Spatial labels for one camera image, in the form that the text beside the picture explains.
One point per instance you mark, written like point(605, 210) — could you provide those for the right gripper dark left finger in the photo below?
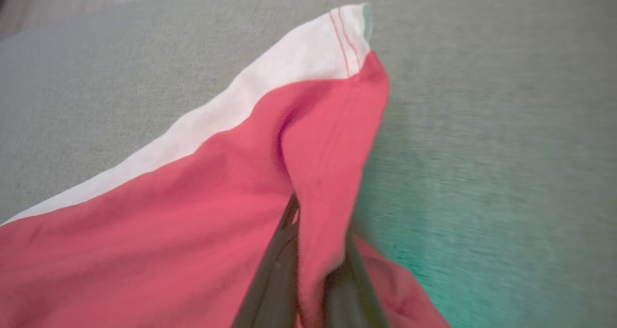
point(272, 289)

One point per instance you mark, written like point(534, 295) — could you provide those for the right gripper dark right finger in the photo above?
point(354, 301)

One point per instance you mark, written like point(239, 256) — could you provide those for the large grey fabric sofa seat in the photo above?
point(482, 101)

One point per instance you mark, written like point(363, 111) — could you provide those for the red and white sports jersey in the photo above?
point(168, 231)

